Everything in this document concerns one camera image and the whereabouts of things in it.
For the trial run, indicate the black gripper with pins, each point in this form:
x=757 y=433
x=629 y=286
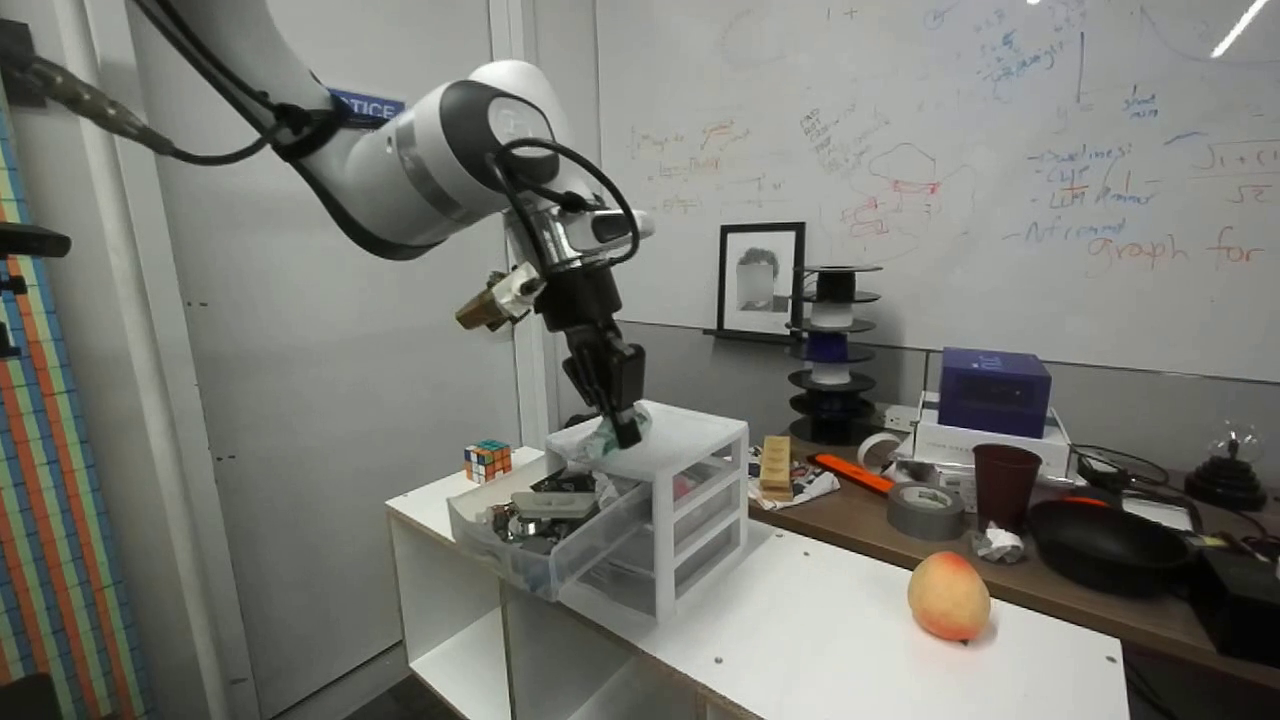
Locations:
x=583 y=301

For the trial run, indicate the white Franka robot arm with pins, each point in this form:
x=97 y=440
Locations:
x=402 y=161

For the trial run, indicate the white plastic drawer unit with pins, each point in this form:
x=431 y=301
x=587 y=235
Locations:
x=693 y=440

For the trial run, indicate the translucent plastic drawer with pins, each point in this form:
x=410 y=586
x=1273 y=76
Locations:
x=574 y=552

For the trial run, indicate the Rubik's cube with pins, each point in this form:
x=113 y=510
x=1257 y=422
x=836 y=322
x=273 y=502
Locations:
x=489 y=463

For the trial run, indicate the black framed portrait picture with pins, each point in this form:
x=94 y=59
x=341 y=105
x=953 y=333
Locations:
x=761 y=278

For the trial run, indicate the light wooden block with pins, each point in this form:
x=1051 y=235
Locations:
x=778 y=466

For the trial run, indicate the stack of filament spools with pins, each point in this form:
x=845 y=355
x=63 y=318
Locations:
x=832 y=400

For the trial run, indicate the white tape roll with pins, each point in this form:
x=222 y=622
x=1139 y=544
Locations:
x=873 y=448

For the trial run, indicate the white cubby shelf unit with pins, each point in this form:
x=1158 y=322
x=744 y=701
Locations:
x=803 y=624

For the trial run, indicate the flat white box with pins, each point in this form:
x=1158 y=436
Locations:
x=942 y=448

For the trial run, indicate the grey tape roll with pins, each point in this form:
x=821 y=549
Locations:
x=924 y=513

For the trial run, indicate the dark blue box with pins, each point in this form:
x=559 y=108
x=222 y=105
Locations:
x=993 y=394

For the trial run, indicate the peach fruit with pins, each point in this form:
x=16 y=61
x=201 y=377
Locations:
x=950 y=601

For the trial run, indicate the dark red cup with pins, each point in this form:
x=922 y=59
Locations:
x=1004 y=480

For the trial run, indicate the crumpled foil ball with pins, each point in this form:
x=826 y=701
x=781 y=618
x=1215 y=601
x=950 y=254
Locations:
x=997 y=541

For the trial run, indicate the black frying pan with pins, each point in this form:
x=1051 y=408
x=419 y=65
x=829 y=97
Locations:
x=1106 y=544

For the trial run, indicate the brown wooden desk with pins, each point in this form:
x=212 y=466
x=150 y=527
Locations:
x=1153 y=624

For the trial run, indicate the striped colourful panel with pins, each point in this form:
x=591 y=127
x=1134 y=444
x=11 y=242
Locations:
x=42 y=532

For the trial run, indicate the black clamp bar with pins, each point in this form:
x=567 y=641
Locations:
x=33 y=242

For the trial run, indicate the black domed base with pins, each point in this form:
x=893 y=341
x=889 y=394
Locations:
x=1224 y=480

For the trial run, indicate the black box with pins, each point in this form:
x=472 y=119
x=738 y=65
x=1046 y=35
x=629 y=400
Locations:
x=1240 y=604

